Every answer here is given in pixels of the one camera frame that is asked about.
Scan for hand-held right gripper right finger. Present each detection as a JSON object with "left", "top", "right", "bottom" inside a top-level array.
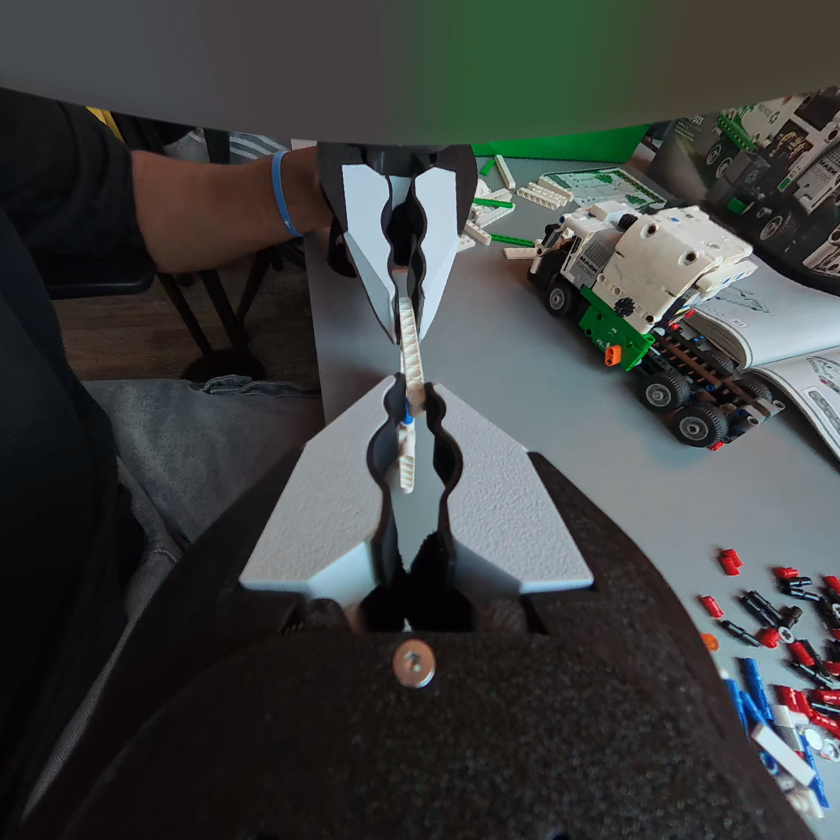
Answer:
[{"left": 423, "top": 381, "right": 596, "bottom": 634}]

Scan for black chair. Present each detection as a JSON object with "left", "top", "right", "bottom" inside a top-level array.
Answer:
[{"left": 36, "top": 249, "right": 270, "bottom": 385}]

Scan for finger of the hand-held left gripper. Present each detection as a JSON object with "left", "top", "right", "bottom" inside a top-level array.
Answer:
[
  {"left": 340, "top": 163, "right": 411, "bottom": 347},
  {"left": 408, "top": 163, "right": 460, "bottom": 341}
]

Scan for person's grey pants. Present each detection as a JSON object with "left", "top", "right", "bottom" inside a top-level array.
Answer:
[{"left": 79, "top": 374, "right": 326, "bottom": 664}]

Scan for white lego frame assembly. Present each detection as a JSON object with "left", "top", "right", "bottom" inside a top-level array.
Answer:
[{"left": 396, "top": 295, "right": 429, "bottom": 421}]

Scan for white striped garment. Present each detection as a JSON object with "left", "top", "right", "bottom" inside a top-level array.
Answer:
[{"left": 164, "top": 128, "right": 293, "bottom": 165}]

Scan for white green printed sheet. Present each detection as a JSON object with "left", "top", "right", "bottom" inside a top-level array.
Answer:
[{"left": 541, "top": 167, "right": 667, "bottom": 212}]

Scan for lego set box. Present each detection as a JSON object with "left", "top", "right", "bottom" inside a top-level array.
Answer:
[{"left": 646, "top": 92, "right": 840, "bottom": 296}]

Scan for white lego beam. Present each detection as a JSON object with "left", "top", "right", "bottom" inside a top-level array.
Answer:
[{"left": 395, "top": 420, "right": 420, "bottom": 495}]

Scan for green box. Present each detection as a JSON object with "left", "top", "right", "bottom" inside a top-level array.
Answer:
[{"left": 471, "top": 125, "right": 652, "bottom": 164}]

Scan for person in dark clothes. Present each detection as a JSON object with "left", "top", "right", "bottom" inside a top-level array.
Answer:
[{"left": 0, "top": 88, "right": 155, "bottom": 840}]

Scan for group of white lego beams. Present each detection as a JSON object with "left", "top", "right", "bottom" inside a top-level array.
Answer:
[{"left": 459, "top": 154, "right": 581, "bottom": 260}]

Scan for white green lego truck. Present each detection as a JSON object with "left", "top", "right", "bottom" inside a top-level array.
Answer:
[{"left": 528, "top": 200, "right": 785, "bottom": 454}]

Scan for lego instruction booklet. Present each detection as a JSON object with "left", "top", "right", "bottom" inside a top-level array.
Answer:
[{"left": 689, "top": 256, "right": 840, "bottom": 460}]

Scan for blue wristband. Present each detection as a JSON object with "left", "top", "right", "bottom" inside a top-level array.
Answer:
[{"left": 271, "top": 150, "right": 304, "bottom": 238}]

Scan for person's left forearm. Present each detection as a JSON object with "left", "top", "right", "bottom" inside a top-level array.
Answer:
[{"left": 131, "top": 147, "right": 332, "bottom": 273}]

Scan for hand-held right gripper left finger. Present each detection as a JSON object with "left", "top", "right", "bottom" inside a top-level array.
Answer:
[{"left": 238, "top": 373, "right": 406, "bottom": 634}]

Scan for pile of small lego pieces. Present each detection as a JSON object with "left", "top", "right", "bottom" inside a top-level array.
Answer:
[{"left": 696, "top": 548, "right": 840, "bottom": 821}]

